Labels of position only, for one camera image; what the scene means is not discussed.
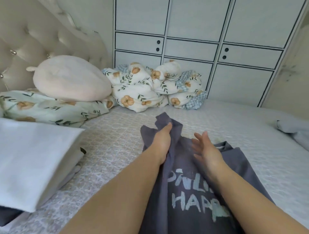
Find floral pillow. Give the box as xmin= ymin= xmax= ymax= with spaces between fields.
xmin=0 ymin=89 xmax=117 ymax=129

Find pink plush pillow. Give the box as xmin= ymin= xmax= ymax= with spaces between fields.
xmin=25 ymin=54 xmax=113 ymax=103

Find bed with grey patterned sheet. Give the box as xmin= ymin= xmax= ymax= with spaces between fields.
xmin=0 ymin=99 xmax=309 ymax=234

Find beige tufted headboard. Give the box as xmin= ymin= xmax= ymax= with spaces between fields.
xmin=0 ymin=0 xmax=112 ymax=93

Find white door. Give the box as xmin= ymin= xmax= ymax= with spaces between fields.
xmin=261 ymin=10 xmax=309 ymax=121

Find person's left hand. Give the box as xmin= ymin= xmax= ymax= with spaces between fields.
xmin=150 ymin=122 xmax=173 ymax=166

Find person's right hand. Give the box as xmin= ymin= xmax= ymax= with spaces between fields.
xmin=189 ymin=130 xmax=231 ymax=180

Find floral bunched quilt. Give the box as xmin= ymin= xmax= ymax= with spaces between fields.
xmin=176 ymin=70 xmax=209 ymax=111

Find white wardrobe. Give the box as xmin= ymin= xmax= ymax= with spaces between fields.
xmin=112 ymin=0 xmax=309 ymax=108

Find light blue hooded jacket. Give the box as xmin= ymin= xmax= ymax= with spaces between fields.
xmin=276 ymin=119 xmax=309 ymax=152

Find person's right forearm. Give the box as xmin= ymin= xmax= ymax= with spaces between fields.
xmin=212 ymin=166 xmax=309 ymax=234

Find person's left forearm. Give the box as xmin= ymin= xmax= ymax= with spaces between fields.
xmin=59 ymin=153 xmax=162 ymax=234

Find white printed t-shirt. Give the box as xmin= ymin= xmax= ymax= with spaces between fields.
xmin=0 ymin=117 xmax=86 ymax=214

